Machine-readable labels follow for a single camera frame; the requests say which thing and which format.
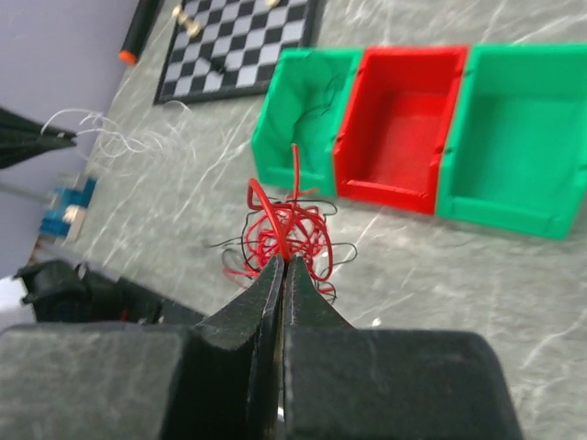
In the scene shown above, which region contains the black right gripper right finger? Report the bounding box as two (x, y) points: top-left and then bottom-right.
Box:
(282, 257), (358, 439)

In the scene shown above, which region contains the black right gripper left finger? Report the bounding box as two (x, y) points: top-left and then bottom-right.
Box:
(195, 256), (284, 439)

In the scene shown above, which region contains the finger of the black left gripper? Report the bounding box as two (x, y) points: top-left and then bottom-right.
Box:
(0, 108), (77, 170)

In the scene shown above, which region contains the black cable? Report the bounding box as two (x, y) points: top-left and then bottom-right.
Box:
(204, 196), (359, 306)

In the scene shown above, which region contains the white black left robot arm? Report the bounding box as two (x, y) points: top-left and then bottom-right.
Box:
(1, 109), (205, 325)

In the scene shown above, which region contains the blue white lego block stack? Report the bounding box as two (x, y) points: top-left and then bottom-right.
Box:
(39, 174), (97, 241)

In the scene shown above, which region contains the black marker orange cap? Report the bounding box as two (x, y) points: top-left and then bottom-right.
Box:
(118, 0), (161, 66)

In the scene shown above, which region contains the black white chessboard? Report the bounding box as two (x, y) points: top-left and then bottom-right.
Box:
(153, 1), (321, 105)

